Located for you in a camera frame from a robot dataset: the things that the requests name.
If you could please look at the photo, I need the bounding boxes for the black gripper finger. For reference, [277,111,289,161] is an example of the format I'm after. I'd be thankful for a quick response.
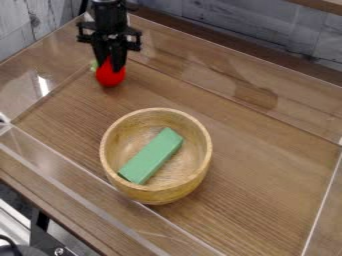
[111,41,127,72]
[93,41,110,66]

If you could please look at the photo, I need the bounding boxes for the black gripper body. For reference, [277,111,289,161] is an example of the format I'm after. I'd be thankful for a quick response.
[77,3,142,51]

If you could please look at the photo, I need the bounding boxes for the red plush strawberry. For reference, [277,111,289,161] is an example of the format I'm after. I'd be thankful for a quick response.
[91,58,126,87]

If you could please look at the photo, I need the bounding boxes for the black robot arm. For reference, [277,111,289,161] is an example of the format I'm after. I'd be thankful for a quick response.
[77,0,143,73]

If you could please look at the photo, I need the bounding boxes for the wooden bowl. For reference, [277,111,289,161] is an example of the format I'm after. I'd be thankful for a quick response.
[99,108,213,205]

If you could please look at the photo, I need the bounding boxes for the green rectangular block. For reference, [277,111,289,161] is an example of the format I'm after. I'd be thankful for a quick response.
[118,128,183,185]

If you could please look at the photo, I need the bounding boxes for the clear acrylic tray wall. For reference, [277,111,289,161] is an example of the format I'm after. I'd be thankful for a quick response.
[0,120,223,256]

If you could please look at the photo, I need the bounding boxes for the black table frame bracket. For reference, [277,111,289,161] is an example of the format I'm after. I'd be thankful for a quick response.
[30,208,105,256]

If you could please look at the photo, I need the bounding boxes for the black cable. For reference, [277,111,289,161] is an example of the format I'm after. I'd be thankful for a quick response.
[0,233,24,256]

